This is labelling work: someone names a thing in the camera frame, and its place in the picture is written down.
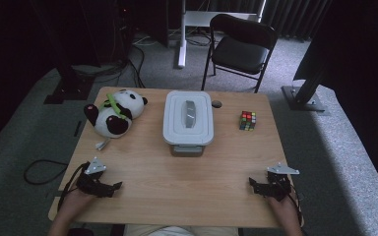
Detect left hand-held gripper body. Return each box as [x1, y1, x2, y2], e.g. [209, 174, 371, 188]
[76, 156, 116, 199]

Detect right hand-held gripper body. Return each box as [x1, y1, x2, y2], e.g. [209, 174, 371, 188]
[265, 162, 300, 202]

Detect colourful puzzle cube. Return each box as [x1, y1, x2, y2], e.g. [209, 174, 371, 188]
[239, 110, 257, 132]

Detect panda plush toy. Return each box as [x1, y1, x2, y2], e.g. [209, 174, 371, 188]
[84, 88, 149, 151]

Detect white storage box lid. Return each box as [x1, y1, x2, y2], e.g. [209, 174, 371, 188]
[162, 89, 216, 147]

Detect person's right hand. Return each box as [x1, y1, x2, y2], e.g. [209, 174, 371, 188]
[268, 192, 300, 224]

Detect person's left hand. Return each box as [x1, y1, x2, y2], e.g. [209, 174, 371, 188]
[58, 188, 96, 221]

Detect small black strip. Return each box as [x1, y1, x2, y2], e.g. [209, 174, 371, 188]
[73, 120, 83, 138]

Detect person's light trousers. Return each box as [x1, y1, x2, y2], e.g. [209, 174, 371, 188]
[123, 224, 240, 236]

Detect black stand with grey base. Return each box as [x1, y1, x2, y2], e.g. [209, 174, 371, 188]
[281, 63, 330, 113]

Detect black folding chair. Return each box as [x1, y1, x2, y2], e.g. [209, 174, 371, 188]
[200, 13, 280, 93]

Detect dark cloth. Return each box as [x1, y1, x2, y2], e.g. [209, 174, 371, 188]
[291, 0, 378, 206]

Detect dark pleated curtain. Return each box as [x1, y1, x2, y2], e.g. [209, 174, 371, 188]
[183, 0, 333, 41]

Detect right hand-held gripper cable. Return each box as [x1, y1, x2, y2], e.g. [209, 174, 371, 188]
[284, 183, 305, 228]

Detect hand-held gripper cable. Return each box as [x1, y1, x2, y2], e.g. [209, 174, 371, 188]
[284, 183, 305, 228]
[56, 161, 91, 213]

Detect left hand-held gripper cable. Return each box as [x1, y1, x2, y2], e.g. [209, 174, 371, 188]
[56, 161, 91, 213]

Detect black cable loop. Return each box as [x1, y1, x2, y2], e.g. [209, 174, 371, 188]
[23, 159, 69, 186]

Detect bundle of floor cables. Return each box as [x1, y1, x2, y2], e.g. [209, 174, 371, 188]
[72, 30, 147, 89]

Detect white desk frame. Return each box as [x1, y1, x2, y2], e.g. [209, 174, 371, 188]
[177, 0, 267, 69]

